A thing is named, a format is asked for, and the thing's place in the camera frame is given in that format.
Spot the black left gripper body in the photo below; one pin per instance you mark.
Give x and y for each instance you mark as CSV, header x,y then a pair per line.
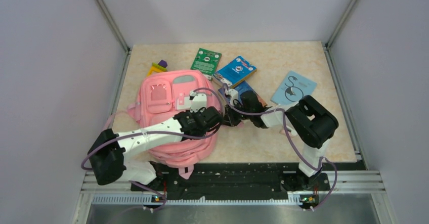
x,y
194,114

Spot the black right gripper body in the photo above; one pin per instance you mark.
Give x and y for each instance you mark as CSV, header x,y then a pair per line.
x,y
236,117

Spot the pink student backpack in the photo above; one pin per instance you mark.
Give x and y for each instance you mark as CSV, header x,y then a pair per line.
x,y
160,97

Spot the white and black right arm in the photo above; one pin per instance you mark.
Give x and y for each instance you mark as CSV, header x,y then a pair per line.
x,y
307,118

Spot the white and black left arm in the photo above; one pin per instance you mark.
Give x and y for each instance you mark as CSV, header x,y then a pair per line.
x,y
110,151

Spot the sunset cover paperback book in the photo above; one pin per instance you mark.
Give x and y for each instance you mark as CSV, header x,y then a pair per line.
x,y
242,88

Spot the blue paperback book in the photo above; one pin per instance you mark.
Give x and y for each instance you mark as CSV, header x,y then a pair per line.
x,y
234,73

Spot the green paperback book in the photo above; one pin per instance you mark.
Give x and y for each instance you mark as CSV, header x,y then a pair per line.
x,y
206,62

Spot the light blue thin booklet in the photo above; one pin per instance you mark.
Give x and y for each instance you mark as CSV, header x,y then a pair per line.
x,y
292,89

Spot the yellow and purple toy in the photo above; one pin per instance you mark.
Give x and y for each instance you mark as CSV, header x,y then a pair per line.
x,y
159,67

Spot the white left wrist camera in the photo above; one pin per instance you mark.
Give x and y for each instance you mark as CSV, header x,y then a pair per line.
x,y
197,101

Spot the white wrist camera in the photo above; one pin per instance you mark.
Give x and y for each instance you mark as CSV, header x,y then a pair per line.
x,y
232,96
197,101

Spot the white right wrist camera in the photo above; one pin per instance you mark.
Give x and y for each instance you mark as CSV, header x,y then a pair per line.
x,y
232,96

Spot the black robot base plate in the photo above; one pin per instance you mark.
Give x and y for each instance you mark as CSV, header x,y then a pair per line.
x,y
237,181

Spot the aluminium frame rail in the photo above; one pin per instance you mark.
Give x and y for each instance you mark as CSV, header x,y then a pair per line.
x,y
355,196

